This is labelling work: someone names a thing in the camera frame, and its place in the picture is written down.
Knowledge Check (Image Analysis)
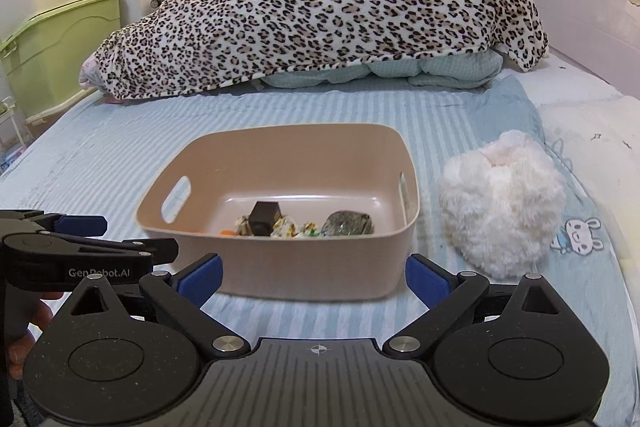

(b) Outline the cartoon printed small box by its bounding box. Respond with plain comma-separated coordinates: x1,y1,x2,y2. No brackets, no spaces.
247,200,282,236

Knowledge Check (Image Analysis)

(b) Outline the floral white yellow cloth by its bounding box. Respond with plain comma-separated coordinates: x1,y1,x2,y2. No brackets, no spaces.
232,216,322,239

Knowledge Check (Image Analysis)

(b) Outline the green crinkly snack packet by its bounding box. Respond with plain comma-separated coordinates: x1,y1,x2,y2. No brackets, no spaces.
321,210,374,236

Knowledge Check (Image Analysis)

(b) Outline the person's left hand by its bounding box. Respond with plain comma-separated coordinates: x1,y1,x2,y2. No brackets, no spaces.
6,293,64,381

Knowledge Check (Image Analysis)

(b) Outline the white fluffy plush item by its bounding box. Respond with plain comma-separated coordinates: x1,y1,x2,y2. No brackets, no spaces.
438,130,566,280

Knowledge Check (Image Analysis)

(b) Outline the beige plastic storage basket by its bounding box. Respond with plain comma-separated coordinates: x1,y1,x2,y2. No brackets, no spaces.
136,124,420,301

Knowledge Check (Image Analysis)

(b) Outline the green plastic storage drawer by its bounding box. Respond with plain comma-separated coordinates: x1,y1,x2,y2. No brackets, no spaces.
1,0,120,124

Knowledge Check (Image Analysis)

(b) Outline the white cartoon print quilt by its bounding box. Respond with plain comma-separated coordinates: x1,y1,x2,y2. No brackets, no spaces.
520,61,639,301

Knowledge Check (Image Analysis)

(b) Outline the teal quilted pillow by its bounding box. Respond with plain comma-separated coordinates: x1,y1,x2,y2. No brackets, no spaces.
260,50,503,90

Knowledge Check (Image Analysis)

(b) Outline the leopard print blanket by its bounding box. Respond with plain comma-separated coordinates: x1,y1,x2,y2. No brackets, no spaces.
78,0,548,101

